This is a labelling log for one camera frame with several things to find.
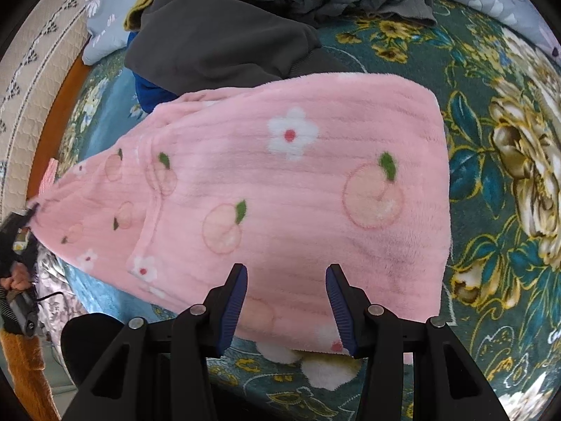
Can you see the beige quilted headboard cover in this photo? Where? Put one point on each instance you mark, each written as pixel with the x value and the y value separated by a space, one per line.
pixel 39 74

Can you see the dark grey garment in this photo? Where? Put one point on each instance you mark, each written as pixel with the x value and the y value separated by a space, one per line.
pixel 219 44

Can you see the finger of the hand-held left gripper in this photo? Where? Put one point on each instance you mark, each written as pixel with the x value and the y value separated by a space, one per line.
pixel 17 220

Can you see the orange wooden bed frame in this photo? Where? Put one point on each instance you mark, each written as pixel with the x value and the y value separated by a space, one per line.
pixel 52 114

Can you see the pink fleece peach-print garment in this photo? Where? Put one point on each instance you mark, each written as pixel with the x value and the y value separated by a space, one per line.
pixel 285 193

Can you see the person's left hand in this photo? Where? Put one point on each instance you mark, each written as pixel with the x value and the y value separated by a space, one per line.
pixel 17 278

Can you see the light blue floral quilt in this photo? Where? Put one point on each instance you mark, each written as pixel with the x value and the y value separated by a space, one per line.
pixel 105 17

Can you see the pink folded towel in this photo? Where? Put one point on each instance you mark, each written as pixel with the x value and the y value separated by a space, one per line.
pixel 47 177

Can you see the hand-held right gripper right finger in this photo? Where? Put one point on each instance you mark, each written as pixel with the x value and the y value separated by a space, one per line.
pixel 339 311

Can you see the blue garment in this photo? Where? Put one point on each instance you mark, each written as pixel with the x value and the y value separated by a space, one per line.
pixel 149 94

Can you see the grey floral sheet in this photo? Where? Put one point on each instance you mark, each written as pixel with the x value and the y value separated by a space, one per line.
pixel 57 285

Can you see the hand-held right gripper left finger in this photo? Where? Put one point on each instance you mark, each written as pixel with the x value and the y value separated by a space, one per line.
pixel 232 311

